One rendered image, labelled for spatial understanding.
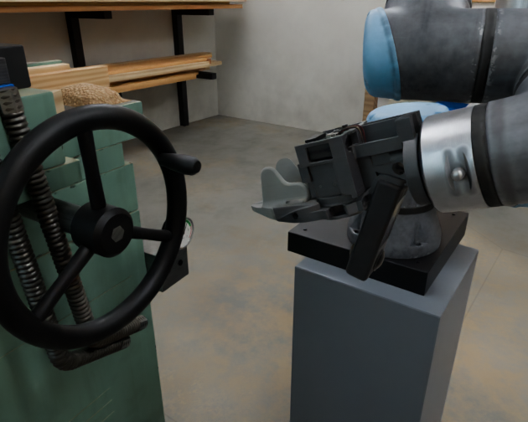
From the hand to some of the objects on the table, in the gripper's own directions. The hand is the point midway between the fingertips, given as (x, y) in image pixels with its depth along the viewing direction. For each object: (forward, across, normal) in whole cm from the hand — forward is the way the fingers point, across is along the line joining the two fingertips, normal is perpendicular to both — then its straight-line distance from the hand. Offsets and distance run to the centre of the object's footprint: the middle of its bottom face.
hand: (264, 210), depth 55 cm
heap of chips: (+36, -9, -21) cm, 42 cm away
